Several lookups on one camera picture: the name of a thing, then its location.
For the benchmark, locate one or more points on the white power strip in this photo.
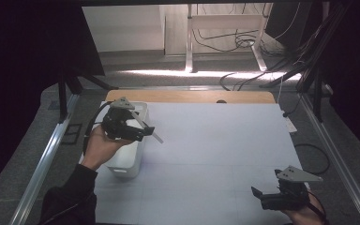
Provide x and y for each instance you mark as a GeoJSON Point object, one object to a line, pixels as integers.
{"type": "Point", "coordinates": [290, 125]}

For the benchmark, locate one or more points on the white desk frame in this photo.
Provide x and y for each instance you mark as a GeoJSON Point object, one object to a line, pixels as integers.
{"type": "Point", "coordinates": [189, 40]}

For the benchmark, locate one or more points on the aluminium frame rail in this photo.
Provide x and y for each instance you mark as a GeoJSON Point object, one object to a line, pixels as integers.
{"type": "Point", "coordinates": [337, 156]}
{"type": "Point", "coordinates": [43, 162]}

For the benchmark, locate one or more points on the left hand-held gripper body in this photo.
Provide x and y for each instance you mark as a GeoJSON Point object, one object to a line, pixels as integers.
{"type": "Point", "coordinates": [117, 125]}

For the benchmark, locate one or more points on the person's right hand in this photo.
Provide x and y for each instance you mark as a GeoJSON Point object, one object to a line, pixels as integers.
{"type": "Point", "coordinates": [303, 216]}

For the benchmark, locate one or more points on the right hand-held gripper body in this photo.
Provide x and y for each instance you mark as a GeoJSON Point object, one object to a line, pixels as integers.
{"type": "Point", "coordinates": [289, 195]}

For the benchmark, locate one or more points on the white table cover sheet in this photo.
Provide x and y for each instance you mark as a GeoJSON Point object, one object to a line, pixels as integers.
{"type": "Point", "coordinates": [218, 140]}

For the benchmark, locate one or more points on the black metal stand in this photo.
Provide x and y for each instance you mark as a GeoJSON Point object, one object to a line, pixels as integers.
{"type": "Point", "coordinates": [317, 93]}
{"type": "Point", "coordinates": [63, 93]}

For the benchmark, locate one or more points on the person's left hand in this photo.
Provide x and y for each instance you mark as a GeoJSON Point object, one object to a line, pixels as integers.
{"type": "Point", "coordinates": [101, 150]}

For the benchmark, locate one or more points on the white plastic bin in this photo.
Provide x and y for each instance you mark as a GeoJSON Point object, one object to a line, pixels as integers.
{"type": "Point", "coordinates": [128, 159]}

